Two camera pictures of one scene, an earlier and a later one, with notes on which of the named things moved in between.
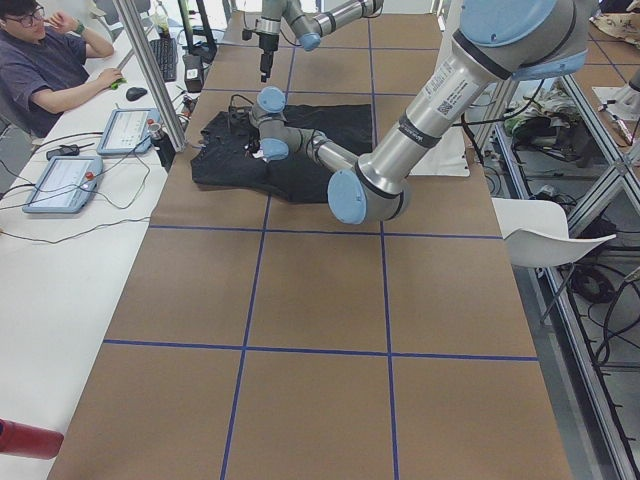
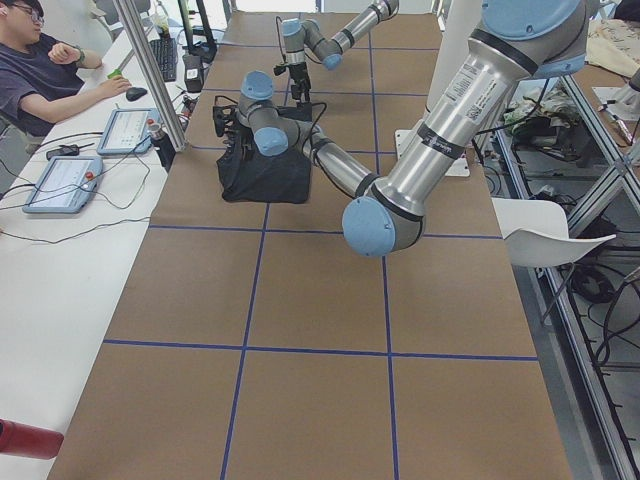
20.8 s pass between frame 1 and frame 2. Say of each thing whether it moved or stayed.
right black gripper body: moved
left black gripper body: moved
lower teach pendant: stayed
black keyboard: stayed
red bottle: stayed
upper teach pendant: stayed
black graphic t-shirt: moved
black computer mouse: stayed
